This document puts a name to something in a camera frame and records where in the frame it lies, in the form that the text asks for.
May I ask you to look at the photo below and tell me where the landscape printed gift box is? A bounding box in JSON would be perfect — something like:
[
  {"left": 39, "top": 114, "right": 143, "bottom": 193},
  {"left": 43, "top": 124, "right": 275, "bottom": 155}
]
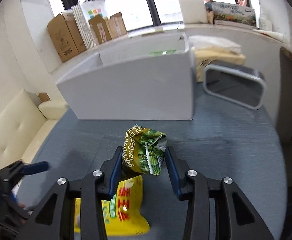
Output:
[{"left": 211, "top": 2, "right": 257, "bottom": 29}]

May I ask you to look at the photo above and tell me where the open small cardboard box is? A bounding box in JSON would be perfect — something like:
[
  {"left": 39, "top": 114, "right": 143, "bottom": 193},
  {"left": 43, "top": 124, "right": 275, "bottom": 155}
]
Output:
[{"left": 89, "top": 12, "right": 127, "bottom": 44}]

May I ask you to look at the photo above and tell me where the yellow snack pouch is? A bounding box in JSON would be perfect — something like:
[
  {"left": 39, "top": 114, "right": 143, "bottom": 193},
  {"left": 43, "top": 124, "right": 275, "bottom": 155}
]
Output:
[{"left": 74, "top": 174, "right": 151, "bottom": 237}]

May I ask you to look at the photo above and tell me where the cream leather sofa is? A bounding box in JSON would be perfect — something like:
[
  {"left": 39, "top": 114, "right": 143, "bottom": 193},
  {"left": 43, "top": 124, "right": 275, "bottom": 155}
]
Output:
[{"left": 0, "top": 90, "right": 68, "bottom": 170}]

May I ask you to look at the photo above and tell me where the yellow tissue pack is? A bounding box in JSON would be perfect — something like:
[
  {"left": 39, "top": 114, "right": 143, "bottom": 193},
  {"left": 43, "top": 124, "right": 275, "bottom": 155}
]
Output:
[{"left": 188, "top": 35, "right": 246, "bottom": 83}]

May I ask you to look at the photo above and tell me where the white foam box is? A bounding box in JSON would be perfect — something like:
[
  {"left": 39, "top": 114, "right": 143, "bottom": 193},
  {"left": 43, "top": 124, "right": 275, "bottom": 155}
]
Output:
[{"left": 179, "top": 0, "right": 208, "bottom": 24}]

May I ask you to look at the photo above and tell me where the white open storage box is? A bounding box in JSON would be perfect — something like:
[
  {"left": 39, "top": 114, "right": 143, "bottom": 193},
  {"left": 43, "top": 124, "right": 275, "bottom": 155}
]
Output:
[{"left": 56, "top": 33, "right": 194, "bottom": 120}]

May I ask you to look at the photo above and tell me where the black silver bluetooth speaker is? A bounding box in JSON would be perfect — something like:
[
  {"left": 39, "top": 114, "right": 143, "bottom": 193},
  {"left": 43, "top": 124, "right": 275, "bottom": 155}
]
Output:
[{"left": 202, "top": 61, "right": 267, "bottom": 110}]

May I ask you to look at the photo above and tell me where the tall brown cardboard box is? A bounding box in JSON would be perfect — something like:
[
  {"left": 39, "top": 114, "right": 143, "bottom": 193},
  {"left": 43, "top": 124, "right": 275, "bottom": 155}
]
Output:
[{"left": 47, "top": 10, "right": 87, "bottom": 62}]

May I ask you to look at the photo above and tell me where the green peas snack packet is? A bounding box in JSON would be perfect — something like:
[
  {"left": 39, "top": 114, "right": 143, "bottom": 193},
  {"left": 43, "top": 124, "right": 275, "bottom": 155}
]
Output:
[{"left": 122, "top": 125, "right": 167, "bottom": 176}]

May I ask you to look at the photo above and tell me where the white dotted paper bag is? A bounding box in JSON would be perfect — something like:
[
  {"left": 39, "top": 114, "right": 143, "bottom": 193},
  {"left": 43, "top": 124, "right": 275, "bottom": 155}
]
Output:
[{"left": 71, "top": 0, "right": 106, "bottom": 50}]

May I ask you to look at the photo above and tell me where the green white candy bag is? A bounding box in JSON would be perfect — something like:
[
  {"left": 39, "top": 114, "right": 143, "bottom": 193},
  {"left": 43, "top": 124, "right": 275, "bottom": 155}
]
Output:
[{"left": 149, "top": 49, "right": 178, "bottom": 56}]

